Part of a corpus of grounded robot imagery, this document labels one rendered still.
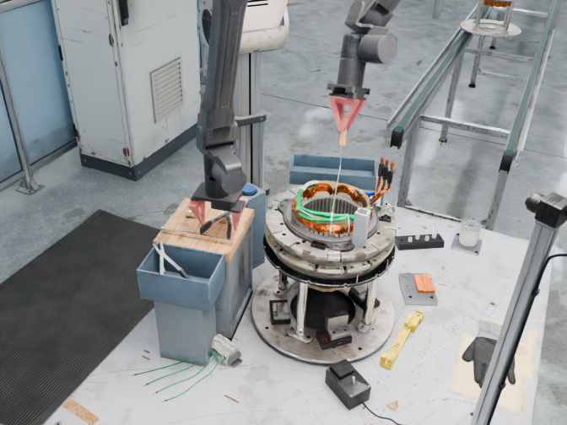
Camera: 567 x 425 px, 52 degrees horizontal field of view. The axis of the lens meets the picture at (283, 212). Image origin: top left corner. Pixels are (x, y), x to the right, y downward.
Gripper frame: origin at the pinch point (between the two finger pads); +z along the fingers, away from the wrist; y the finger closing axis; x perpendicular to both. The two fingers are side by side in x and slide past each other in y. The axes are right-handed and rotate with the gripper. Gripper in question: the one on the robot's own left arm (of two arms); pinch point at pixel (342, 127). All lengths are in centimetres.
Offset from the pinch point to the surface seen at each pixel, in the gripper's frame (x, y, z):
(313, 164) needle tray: 23.2, 38.7, 15.1
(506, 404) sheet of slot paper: -45, 15, 58
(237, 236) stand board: 20.4, -5.8, 29.1
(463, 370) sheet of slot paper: -33, 19, 55
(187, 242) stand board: 29.1, -13.6, 31.3
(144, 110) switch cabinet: 190, 155, 19
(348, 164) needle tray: 13.3, 42.5, 13.3
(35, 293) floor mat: 164, 59, 103
